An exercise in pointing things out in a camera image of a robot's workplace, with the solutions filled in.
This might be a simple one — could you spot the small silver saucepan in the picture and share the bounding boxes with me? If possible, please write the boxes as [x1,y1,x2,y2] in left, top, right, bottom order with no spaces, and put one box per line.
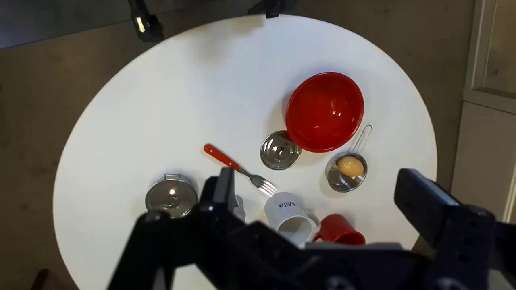
[324,125,376,194]

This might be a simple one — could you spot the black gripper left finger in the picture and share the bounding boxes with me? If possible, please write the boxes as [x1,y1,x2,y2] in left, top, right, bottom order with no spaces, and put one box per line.
[108,167,303,290]

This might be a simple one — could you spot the red cup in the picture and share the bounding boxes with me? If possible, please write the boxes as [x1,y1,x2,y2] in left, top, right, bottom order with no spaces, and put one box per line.
[311,213,368,249]

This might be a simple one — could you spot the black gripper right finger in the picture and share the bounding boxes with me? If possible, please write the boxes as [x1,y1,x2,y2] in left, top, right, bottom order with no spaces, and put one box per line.
[393,168,516,290]

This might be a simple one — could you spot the yellow egg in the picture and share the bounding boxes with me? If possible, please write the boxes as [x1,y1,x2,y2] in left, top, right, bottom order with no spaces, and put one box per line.
[337,155,368,179]

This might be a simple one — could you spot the red handled fork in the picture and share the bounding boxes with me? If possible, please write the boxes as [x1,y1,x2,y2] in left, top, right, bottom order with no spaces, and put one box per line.
[202,142,279,200]

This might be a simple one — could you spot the red bowl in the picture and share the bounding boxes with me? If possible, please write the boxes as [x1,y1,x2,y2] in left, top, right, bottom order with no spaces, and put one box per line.
[284,72,366,155]

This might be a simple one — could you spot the white mug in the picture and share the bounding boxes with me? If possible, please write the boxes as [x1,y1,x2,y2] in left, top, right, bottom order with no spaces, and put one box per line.
[263,191,321,247]

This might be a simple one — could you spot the steel lidded pot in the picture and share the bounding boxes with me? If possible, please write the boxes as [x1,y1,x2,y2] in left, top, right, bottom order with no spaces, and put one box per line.
[145,179,198,220]

